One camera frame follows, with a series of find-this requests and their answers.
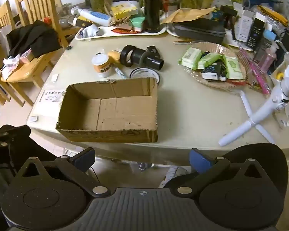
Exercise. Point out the cardboard box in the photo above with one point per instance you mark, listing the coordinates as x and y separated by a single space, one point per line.
125 115

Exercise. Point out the pink pens bundle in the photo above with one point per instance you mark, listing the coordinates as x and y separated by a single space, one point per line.
255 77

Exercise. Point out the yellow carton box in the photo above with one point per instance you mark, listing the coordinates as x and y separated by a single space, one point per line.
124 10

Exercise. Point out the black garment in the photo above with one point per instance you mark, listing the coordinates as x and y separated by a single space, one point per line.
33 38

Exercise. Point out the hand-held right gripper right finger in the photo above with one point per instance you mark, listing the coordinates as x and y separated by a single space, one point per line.
200 160

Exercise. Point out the patterned pen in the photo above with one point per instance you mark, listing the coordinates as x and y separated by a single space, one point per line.
120 72

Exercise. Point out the white sock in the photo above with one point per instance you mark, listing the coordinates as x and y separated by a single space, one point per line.
91 30

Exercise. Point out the black rubber cylinder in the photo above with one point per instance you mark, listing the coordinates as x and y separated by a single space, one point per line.
139 56

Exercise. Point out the white carton box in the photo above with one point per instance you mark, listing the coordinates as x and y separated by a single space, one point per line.
242 24

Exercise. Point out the small black box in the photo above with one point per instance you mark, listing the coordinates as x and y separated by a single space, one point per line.
153 51

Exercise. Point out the black thermos bottle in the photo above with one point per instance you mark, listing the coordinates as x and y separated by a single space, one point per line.
151 7

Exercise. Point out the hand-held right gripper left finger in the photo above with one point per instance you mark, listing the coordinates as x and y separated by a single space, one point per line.
84 159

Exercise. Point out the small white card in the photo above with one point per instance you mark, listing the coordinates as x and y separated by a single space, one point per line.
55 77
34 118

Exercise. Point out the black tissue pack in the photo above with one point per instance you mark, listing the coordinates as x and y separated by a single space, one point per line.
213 71

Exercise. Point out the black carton box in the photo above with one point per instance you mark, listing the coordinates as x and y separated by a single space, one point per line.
256 32

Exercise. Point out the pink pump bottle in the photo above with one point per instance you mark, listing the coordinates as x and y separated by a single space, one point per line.
267 56

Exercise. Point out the red packet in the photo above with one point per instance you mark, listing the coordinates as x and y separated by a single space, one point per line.
125 30

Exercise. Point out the pink tissue packet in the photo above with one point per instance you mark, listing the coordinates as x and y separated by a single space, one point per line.
25 56

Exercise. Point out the green box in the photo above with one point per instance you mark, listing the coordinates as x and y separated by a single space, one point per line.
137 24

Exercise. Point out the white jar orange label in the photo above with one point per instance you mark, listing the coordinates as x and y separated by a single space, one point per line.
101 65

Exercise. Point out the green wet wipes pack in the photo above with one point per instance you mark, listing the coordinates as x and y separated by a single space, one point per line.
233 66
208 60
190 57

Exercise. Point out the black tape roll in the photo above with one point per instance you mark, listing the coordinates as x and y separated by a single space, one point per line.
125 61

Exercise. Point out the white lotion bottle blue label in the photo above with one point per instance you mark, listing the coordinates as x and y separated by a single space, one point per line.
94 16

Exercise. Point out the black box gold emblem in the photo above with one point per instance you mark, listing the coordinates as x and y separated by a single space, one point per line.
83 22

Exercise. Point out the white gimbal tripod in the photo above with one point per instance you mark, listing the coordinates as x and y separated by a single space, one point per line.
249 125

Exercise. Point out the yellow bear toy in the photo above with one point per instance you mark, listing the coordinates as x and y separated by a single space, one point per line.
114 56

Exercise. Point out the printed paper note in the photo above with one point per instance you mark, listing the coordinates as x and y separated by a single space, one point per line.
51 95

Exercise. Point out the round wicker plate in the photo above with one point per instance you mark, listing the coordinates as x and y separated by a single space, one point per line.
214 48

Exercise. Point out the dark grey zip case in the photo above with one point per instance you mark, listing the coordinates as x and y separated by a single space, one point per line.
197 30

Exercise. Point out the small black disc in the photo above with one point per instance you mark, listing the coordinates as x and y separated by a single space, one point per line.
68 47

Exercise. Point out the brown paper envelope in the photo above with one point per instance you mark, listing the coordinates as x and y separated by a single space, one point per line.
187 14

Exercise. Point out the black phone clamp stand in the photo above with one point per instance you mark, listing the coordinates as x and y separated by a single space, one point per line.
227 10

